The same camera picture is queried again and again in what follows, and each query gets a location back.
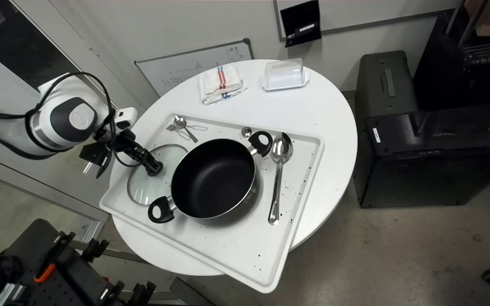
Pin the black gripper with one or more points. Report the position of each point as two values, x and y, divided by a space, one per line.
126 147

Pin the glass pot lid black knob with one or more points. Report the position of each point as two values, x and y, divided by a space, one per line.
143 191

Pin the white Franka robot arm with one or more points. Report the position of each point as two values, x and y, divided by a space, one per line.
7 130

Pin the black cooking pot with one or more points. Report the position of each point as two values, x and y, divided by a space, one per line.
211 181

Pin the metal measuring spoon set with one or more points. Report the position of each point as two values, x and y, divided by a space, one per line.
179 123

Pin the small metal measuring spoon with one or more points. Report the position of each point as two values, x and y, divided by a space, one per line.
245 132

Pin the small leaning whiteboard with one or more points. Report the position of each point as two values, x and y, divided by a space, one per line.
182 69

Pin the white plastic tray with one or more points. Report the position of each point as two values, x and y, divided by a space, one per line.
228 256

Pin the large metal serving spoon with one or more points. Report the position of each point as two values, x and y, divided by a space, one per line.
281 152

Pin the black equipment cart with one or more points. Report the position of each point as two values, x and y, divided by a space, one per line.
41 249

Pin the clear plastic container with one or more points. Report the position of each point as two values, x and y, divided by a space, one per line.
284 76

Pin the black marker holder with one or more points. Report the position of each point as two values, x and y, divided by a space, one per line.
299 23

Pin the black case with slot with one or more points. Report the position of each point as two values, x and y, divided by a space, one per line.
386 86

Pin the black low cabinet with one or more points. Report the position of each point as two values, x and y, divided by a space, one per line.
437 164

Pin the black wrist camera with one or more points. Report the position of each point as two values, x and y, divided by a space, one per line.
93 155

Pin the large wall whiteboard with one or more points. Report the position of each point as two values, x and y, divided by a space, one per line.
369 11

